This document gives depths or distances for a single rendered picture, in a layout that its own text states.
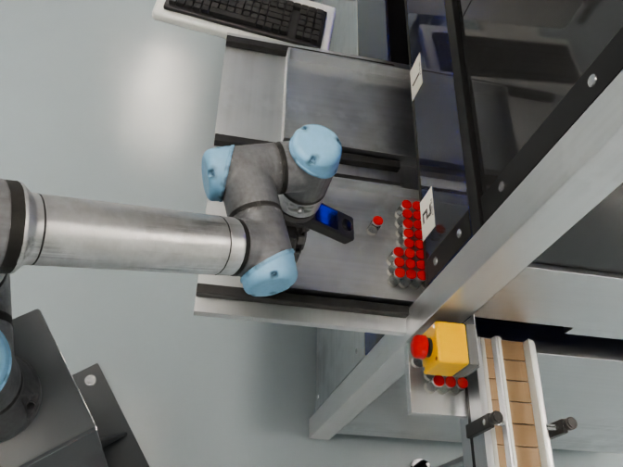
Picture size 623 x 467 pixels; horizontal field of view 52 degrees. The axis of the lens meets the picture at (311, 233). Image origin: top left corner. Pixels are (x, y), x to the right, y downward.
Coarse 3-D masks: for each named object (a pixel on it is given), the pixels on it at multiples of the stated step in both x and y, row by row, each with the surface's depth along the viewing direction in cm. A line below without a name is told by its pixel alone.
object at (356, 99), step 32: (288, 64) 144; (320, 64) 150; (352, 64) 150; (384, 64) 150; (288, 96) 144; (320, 96) 146; (352, 96) 148; (384, 96) 150; (288, 128) 139; (352, 128) 143; (384, 128) 145
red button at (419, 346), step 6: (414, 336) 108; (420, 336) 107; (414, 342) 107; (420, 342) 106; (426, 342) 107; (414, 348) 107; (420, 348) 106; (426, 348) 106; (414, 354) 107; (420, 354) 106; (426, 354) 106
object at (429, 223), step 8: (424, 200) 121; (432, 200) 117; (424, 208) 121; (432, 208) 116; (424, 216) 120; (432, 216) 116; (424, 224) 120; (432, 224) 115; (424, 232) 119; (424, 240) 119
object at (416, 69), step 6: (420, 60) 134; (414, 66) 137; (420, 66) 133; (414, 72) 137; (420, 72) 133; (414, 78) 136; (420, 78) 132; (414, 84) 136; (420, 84) 132; (414, 90) 135; (414, 96) 135
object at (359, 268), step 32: (352, 192) 135; (384, 192) 135; (416, 192) 135; (384, 224) 132; (320, 256) 126; (352, 256) 127; (384, 256) 129; (288, 288) 117; (320, 288) 122; (352, 288) 124; (384, 288) 125
